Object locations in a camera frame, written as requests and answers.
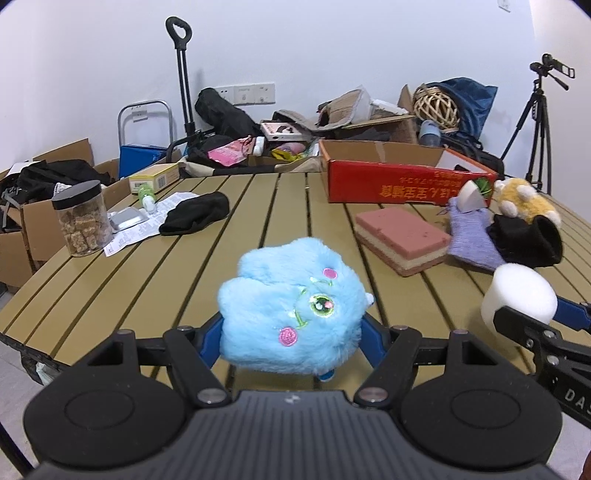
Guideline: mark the yellow medicine box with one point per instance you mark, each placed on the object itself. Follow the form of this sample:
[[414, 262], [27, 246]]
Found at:
[[157, 177]]

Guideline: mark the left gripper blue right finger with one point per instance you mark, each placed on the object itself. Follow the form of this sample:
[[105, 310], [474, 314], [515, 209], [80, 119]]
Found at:
[[375, 341]]

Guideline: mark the small green white bottle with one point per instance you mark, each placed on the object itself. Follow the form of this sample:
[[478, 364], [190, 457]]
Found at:
[[147, 199]]

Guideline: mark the white foam wedge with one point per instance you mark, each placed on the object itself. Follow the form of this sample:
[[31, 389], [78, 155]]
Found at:
[[470, 198]]

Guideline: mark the black fabric pouch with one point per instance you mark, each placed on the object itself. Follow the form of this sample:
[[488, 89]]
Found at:
[[536, 245]]

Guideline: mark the black beanie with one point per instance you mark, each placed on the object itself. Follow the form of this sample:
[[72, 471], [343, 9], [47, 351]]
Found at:
[[195, 214]]

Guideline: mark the wicker ball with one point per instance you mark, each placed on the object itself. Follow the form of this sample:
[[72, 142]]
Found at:
[[432, 103]]

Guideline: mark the black bag on wall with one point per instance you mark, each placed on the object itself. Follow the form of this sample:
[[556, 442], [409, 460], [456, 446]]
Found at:
[[226, 119]]

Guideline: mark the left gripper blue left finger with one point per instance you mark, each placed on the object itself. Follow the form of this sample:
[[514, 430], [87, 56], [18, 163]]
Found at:
[[209, 340]]

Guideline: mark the pink plastic packet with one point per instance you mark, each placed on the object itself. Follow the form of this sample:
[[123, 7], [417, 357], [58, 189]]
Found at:
[[232, 153]]

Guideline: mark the silver blister pack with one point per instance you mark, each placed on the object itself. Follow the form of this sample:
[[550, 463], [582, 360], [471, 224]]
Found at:
[[126, 218]]

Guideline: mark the blue water bottle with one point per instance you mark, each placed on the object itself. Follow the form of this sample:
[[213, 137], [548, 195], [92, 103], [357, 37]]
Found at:
[[430, 134]]

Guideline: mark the purple knitted pouch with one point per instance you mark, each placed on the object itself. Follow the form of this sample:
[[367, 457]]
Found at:
[[470, 241]]

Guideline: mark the black trolley handle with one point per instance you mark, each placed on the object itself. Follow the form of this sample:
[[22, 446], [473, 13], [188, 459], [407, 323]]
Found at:
[[180, 33]]

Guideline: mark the white paper leaflet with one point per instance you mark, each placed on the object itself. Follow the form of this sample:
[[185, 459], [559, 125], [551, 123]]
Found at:
[[147, 229]]

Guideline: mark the clear jar with black lid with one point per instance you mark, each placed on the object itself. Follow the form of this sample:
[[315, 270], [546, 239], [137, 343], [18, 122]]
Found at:
[[82, 217]]

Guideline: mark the black camera tripod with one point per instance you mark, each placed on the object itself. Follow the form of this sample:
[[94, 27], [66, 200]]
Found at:
[[540, 167]]

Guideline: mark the pink white product box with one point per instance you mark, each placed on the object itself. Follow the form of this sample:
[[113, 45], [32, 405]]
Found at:
[[284, 132]]

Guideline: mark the red cardboard box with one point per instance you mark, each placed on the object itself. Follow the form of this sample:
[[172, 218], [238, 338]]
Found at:
[[372, 172]]

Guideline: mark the open brown cardboard box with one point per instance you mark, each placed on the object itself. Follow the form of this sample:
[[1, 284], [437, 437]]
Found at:
[[357, 116]]

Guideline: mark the white wall outlet strip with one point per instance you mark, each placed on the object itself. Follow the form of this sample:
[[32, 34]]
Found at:
[[248, 94]]

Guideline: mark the dark blue cloth bag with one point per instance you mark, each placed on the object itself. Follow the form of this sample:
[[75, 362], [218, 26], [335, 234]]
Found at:
[[474, 101]]

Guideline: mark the brown cardboard box left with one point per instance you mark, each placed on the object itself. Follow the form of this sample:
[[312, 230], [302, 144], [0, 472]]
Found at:
[[37, 236]]

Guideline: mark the white foam cylinder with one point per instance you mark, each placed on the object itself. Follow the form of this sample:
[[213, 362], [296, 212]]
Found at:
[[522, 289]]

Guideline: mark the yellow hamster plush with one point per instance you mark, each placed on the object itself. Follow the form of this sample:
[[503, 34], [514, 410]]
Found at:
[[517, 198]]

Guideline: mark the blue plush toy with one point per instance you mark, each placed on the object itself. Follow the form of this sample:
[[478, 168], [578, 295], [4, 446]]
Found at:
[[296, 308]]

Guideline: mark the black clothes in box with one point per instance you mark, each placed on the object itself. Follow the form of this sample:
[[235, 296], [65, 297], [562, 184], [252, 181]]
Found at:
[[41, 180]]

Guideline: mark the pink layered sponge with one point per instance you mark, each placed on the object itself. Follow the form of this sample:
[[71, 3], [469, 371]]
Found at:
[[404, 241]]

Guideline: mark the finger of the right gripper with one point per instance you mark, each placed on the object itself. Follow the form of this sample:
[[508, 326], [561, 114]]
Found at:
[[576, 316]]

